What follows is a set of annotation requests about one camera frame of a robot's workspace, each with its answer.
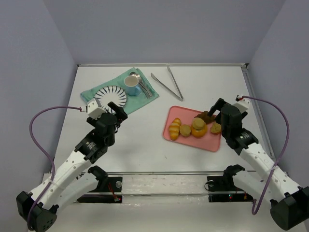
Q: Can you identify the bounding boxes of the metal tongs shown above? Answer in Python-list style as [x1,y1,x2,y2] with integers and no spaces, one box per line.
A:
[150,64,184,102]

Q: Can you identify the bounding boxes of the small round yellow bread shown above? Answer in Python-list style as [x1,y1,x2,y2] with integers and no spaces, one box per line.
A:
[179,124,191,137]

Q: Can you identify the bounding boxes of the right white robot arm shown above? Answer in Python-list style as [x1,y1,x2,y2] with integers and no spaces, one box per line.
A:
[208,95,309,231]

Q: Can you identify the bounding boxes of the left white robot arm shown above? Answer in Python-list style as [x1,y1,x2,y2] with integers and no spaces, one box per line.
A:
[16,99,127,232]

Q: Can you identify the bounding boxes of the brown chocolate bread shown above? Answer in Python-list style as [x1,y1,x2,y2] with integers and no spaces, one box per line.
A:
[195,111,216,124]

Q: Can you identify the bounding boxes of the halved round bread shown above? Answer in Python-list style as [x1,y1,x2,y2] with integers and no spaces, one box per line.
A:
[210,122,222,134]

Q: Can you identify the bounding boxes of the orange donut bread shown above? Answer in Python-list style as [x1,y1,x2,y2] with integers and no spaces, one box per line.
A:
[191,124,208,138]

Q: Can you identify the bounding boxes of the croissant bread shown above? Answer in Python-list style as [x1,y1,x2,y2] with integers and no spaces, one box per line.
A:
[169,118,181,141]

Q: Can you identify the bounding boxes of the green cloth mat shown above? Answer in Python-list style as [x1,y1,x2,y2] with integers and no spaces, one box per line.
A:
[80,67,159,114]

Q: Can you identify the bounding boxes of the blue striped white plate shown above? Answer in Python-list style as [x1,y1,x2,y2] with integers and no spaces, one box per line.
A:
[94,86,127,114]

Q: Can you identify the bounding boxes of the light blue mug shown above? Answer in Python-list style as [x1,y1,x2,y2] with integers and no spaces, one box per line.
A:
[124,75,141,96]

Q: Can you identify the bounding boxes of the pink tray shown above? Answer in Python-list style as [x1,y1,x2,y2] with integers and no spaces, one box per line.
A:
[162,106,221,152]

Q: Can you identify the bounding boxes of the metal spoon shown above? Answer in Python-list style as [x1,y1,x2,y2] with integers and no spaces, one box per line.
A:
[130,72,152,99]

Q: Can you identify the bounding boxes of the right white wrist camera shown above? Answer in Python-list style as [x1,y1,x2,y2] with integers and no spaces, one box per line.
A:
[233,99,251,114]

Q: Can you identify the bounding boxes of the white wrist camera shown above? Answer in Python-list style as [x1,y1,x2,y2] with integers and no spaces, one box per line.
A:
[86,98,107,120]
[233,99,251,114]

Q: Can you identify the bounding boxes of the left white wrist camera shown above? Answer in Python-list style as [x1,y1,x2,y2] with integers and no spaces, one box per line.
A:
[86,98,107,120]

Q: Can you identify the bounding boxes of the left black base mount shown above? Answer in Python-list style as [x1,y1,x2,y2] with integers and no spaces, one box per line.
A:
[76,166,123,203]

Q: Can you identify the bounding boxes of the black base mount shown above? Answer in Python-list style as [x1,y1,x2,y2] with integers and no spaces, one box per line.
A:
[204,164,253,203]
[76,166,123,203]

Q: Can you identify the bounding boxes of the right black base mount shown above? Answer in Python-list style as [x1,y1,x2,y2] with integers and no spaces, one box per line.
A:
[204,164,253,203]

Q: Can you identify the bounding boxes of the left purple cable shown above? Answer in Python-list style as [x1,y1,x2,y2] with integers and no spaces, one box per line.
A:
[27,106,83,231]

